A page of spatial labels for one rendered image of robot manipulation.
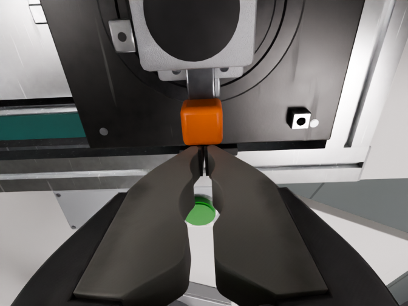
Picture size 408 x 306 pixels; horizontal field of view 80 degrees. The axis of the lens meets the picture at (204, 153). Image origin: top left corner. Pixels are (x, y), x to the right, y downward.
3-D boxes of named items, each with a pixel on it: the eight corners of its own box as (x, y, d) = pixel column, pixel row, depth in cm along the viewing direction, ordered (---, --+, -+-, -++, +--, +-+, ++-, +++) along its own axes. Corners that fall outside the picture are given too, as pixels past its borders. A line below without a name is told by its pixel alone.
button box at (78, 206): (224, 195, 37) (227, 227, 32) (88, 200, 38) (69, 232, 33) (224, 156, 33) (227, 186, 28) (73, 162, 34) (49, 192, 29)
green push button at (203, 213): (215, 214, 32) (215, 226, 30) (184, 215, 32) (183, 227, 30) (214, 190, 30) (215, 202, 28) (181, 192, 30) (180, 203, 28)
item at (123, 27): (141, 48, 18) (136, 52, 17) (121, 50, 18) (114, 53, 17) (136, 17, 17) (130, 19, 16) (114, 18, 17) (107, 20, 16)
